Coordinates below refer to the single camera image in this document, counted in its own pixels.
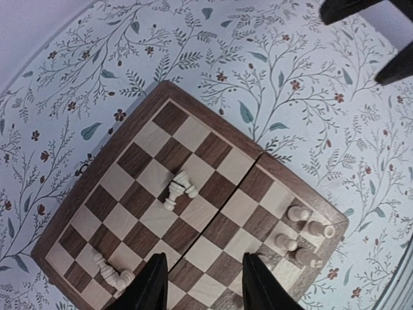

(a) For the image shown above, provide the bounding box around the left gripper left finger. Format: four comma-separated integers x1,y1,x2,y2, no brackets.
106,253,168,310

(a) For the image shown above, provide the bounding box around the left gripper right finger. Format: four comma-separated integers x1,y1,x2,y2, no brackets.
242,253,303,310

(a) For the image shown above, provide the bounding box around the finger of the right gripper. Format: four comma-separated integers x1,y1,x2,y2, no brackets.
319,0,381,25
375,43,413,86

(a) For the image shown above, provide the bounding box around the light pawn piece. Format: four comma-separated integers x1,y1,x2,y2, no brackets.
287,205,310,222
275,234,297,252

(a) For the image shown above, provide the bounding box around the light wooden bishop piece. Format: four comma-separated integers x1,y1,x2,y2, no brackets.
295,248,323,268

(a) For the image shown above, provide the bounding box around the light wooden rook piece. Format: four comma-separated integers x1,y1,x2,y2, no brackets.
308,221,336,238

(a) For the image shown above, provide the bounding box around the wooden chess board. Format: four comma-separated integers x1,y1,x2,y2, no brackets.
32,82,348,309

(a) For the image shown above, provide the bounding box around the light chess piece cluster left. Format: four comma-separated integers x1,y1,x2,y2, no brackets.
93,253,135,292

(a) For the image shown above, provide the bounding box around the light chess piece cluster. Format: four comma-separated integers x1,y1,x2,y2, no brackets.
93,253,135,292
163,170,199,211

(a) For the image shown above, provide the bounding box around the light chess piece cluster centre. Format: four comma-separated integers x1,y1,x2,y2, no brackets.
163,170,199,211

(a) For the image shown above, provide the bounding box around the floral patterned table mat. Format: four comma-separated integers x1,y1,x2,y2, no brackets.
1,1,412,309

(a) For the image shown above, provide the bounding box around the aluminium front rail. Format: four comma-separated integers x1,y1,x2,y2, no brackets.
373,239,412,310

